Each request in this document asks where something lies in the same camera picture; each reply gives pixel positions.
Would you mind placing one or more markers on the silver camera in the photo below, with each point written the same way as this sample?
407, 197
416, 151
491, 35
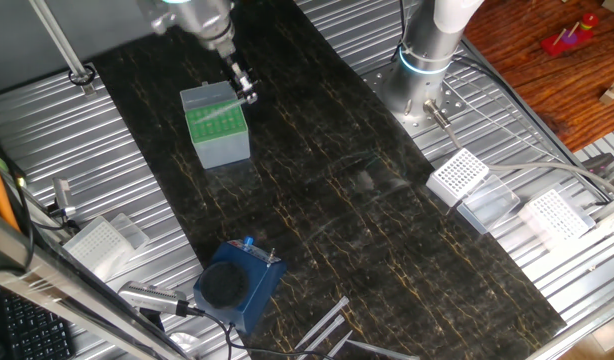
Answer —
149, 297

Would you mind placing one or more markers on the blue vortex mixer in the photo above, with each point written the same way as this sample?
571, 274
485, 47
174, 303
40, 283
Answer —
252, 300

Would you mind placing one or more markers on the white crumpled tissue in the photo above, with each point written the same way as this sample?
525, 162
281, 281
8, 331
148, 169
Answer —
186, 344

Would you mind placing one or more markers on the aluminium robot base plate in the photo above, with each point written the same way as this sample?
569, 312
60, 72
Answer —
387, 85

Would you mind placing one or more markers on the small silver clamp device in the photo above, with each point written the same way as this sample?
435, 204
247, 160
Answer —
63, 192

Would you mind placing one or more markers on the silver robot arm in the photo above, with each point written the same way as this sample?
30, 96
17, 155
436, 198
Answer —
422, 75

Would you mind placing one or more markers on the red stacking toy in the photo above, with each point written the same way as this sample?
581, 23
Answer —
562, 44

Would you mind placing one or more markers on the aluminium frame beam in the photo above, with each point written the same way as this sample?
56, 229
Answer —
62, 290

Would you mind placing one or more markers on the white tip rack clear lid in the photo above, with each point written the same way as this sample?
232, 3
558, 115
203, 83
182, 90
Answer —
457, 175
94, 245

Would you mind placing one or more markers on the green pipette tip holder box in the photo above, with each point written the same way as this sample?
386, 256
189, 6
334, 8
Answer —
222, 150

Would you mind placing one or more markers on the metal stand pole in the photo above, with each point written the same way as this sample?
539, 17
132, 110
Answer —
57, 35

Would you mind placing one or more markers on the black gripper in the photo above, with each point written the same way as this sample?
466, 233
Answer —
233, 62

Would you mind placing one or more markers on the black keyboard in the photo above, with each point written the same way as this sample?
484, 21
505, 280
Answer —
37, 330

